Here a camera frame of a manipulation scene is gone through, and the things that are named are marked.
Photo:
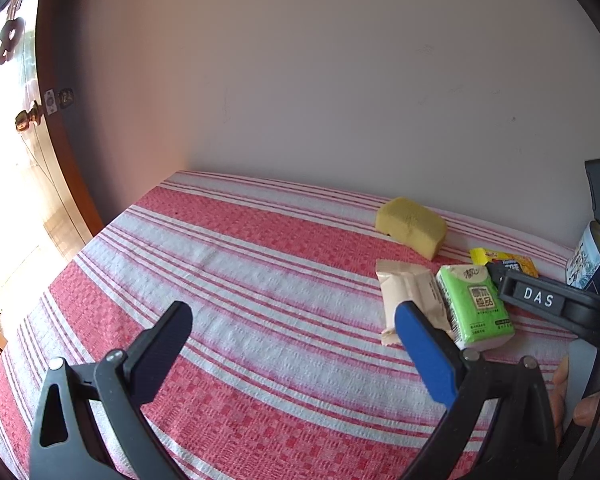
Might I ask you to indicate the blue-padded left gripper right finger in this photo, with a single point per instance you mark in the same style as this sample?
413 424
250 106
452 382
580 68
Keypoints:
520 442

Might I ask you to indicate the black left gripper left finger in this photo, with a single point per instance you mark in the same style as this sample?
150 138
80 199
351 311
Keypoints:
66 442

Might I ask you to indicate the green tissue pack outside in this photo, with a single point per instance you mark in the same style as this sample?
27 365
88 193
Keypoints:
478 318

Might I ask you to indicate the yellow snack packet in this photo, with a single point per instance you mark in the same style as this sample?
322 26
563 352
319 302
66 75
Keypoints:
520 263

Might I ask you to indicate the beige snack packet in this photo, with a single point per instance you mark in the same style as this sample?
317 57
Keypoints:
401 281

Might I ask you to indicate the red white striped cloth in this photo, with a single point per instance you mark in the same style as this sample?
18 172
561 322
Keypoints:
283 375

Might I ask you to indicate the wooden door with knob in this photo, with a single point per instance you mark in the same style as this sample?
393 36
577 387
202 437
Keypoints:
43 198

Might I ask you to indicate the yellow sponge at left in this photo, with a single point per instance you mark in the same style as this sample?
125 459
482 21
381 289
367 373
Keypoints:
413 225

